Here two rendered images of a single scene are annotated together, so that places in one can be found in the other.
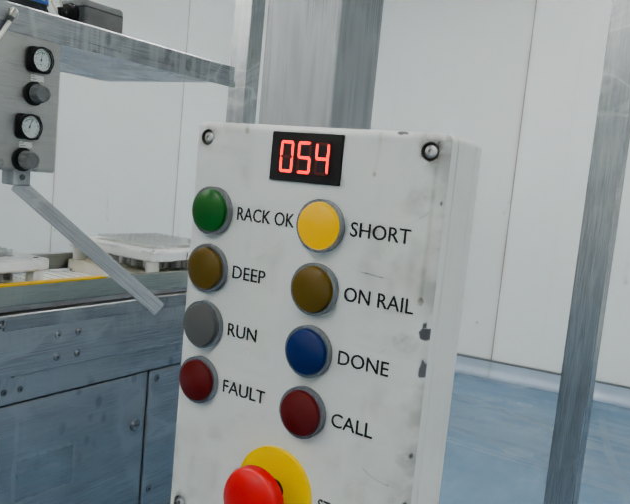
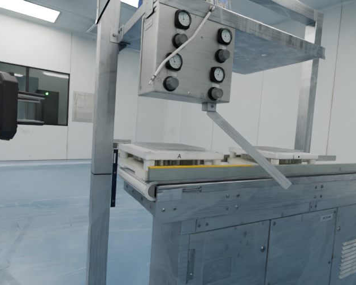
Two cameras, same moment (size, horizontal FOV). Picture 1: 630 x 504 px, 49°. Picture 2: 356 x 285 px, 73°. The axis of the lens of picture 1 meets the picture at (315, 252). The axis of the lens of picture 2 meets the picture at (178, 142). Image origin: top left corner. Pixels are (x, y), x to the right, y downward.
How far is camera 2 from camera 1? 0.49 m
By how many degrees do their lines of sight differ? 29
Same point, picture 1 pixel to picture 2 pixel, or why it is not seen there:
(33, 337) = (215, 196)
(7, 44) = (208, 27)
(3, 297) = (200, 173)
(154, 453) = (272, 265)
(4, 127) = (204, 74)
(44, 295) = (221, 173)
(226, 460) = not seen: outside the picture
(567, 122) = not seen: outside the picture
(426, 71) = not seen: outside the picture
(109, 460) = (249, 267)
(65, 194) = (216, 140)
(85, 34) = (248, 24)
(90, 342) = (243, 202)
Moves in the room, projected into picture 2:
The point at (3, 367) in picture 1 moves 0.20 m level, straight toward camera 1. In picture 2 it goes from (199, 212) to (200, 248)
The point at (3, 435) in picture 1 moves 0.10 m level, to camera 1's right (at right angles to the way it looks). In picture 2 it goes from (198, 248) to (230, 259)
